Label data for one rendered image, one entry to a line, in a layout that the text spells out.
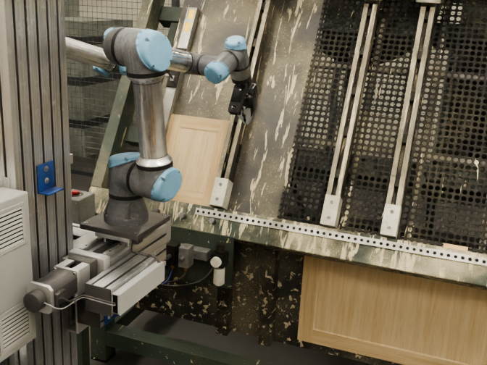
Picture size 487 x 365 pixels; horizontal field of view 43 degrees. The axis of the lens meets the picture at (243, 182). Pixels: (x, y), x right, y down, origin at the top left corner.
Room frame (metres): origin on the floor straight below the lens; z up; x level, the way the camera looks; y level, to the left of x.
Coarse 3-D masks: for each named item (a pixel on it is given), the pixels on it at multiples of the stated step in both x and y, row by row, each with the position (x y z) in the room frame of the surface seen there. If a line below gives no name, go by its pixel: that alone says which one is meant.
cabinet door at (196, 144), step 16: (176, 128) 2.78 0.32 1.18; (192, 128) 2.76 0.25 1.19; (208, 128) 2.74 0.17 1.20; (224, 128) 2.71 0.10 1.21; (176, 144) 2.74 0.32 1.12; (192, 144) 2.72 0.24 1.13; (208, 144) 2.70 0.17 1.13; (176, 160) 2.70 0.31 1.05; (192, 160) 2.68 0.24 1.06; (208, 160) 2.66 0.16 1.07; (192, 176) 2.63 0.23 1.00; (208, 176) 2.61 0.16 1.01; (192, 192) 2.59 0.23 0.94; (208, 192) 2.57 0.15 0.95
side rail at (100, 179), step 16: (144, 0) 3.17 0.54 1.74; (160, 0) 3.22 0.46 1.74; (144, 16) 3.12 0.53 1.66; (128, 80) 2.95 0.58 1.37; (128, 96) 2.92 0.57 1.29; (112, 112) 2.88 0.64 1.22; (128, 112) 2.92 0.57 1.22; (112, 128) 2.83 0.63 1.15; (112, 144) 2.79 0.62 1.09; (96, 176) 2.72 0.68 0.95
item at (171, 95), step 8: (192, 8) 3.07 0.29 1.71; (184, 24) 3.04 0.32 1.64; (192, 24) 3.03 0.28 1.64; (184, 32) 3.02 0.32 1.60; (192, 32) 3.02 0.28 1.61; (184, 40) 2.99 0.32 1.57; (192, 40) 3.02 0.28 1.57; (168, 88) 2.88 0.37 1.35; (176, 88) 2.87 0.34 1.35; (168, 96) 2.85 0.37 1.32; (176, 96) 2.87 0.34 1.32; (168, 104) 2.83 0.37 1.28; (168, 112) 2.81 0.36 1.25; (168, 120) 2.80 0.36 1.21
